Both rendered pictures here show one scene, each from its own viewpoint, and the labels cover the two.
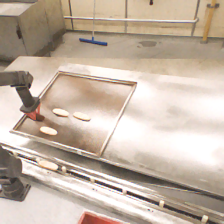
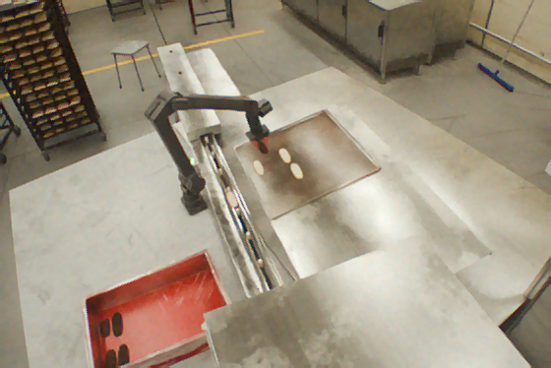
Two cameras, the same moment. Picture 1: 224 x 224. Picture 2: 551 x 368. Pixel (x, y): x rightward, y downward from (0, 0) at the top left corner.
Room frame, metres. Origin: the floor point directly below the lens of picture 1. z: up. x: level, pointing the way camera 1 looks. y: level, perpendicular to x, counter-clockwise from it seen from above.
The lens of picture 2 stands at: (-0.07, -0.71, 2.00)
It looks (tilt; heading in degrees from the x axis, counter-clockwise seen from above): 43 degrees down; 39
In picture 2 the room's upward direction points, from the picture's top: 5 degrees counter-clockwise
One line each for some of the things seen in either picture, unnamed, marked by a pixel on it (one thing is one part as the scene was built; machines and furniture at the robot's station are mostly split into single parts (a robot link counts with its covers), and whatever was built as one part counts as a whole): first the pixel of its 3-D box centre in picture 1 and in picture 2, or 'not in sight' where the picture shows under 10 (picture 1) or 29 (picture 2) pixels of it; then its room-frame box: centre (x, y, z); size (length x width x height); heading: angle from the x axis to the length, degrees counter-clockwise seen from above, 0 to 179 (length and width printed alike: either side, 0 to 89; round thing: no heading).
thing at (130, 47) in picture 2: not in sight; (135, 65); (2.24, 3.07, 0.23); 0.36 x 0.36 x 0.46; 13
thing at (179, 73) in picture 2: not in sight; (183, 83); (1.34, 1.11, 0.89); 1.25 x 0.18 x 0.09; 56
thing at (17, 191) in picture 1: (11, 185); (192, 197); (0.63, 0.33, 0.86); 0.12 x 0.09 x 0.08; 68
